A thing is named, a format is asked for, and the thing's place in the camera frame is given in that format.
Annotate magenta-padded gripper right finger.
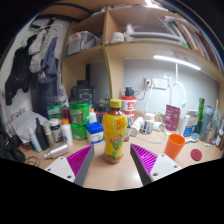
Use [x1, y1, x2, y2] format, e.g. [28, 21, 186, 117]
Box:
[129, 143, 183, 186]

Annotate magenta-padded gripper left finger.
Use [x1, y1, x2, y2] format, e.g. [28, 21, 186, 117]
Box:
[44, 144, 96, 187]

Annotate yellow-capped yellow drink bottle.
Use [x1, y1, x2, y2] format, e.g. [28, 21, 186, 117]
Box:
[102, 98, 129, 165]

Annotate silver metal can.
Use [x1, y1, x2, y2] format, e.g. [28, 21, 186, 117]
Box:
[43, 142, 70, 160]

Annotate orange plastic cup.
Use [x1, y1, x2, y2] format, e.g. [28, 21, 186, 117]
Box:
[163, 133, 186, 161]

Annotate flat round red coaster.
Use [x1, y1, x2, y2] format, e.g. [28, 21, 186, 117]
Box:
[190, 148, 203, 162]

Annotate white and blue tube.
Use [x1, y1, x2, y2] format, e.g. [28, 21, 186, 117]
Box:
[27, 126, 43, 154]

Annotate white-capped dark bottle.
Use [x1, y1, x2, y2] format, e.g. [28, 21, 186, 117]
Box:
[48, 118, 64, 144]

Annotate tall black bottle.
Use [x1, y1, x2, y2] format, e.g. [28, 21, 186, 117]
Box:
[35, 117, 50, 151]

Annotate white charger block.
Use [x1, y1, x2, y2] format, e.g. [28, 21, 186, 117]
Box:
[153, 121, 166, 132]

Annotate green plastic jar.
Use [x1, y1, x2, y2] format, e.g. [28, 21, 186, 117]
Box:
[71, 122, 88, 141]
[69, 101, 90, 124]

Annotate light blue hand mirror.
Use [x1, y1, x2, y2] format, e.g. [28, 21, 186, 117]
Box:
[184, 132, 201, 144]

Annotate blue-labelled white pill bottle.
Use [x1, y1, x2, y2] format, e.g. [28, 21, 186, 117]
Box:
[142, 113, 156, 135]

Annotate plain white pill bottle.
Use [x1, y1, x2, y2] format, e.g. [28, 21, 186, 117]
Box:
[129, 116, 145, 138]

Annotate blue and white carton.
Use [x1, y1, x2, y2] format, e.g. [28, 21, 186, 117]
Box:
[181, 109, 200, 138]

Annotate blue-lidded white jar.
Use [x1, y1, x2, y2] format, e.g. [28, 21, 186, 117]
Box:
[85, 121, 105, 145]

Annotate maroon pouch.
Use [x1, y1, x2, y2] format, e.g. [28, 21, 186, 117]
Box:
[164, 104, 181, 132]

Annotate green-capped brown bottle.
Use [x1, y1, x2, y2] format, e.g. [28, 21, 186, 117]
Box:
[123, 114, 132, 143]

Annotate white paper bag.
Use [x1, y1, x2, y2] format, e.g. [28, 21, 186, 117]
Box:
[10, 110, 49, 145]

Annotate black bag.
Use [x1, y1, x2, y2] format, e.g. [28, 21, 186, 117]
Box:
[0, 129, 26, 163]

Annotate small green box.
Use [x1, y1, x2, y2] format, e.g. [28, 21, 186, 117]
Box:
[47, 105, 63, 120]

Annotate small orange-capped white bottle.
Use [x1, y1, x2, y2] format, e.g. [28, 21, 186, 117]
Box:
[88, 107, 98, 124]

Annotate dark green glass bottle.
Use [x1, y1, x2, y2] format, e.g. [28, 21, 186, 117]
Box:
[196, 97, 206, 134]

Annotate red and white canister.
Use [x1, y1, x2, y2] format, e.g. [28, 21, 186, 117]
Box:
[120, 95, 137, 126]

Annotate gold-capped clear glass bottle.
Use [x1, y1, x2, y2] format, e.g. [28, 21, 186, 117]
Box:
[210, 99, 222, 141]

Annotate black box device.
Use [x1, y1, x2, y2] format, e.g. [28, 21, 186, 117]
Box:
[69, 79, 94, 108]

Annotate small black adapter block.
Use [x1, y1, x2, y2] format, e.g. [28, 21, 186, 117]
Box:
[124, 85, 135, 98]

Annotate white under-shelf light strip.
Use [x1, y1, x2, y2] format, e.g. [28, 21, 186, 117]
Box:
[152, 54, 202, 72]

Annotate hanging clothes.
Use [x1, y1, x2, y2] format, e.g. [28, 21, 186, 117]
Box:
[3, 19, 63, 108]

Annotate black cable coil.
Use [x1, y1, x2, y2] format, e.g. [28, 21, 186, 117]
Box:
[24, 155, 41, 167]

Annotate white wall power outlet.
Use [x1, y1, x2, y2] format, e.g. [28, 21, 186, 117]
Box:
[143, 77, 169, 91]

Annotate white cable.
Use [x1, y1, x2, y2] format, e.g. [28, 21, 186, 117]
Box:
[143, 63, 188, 144]

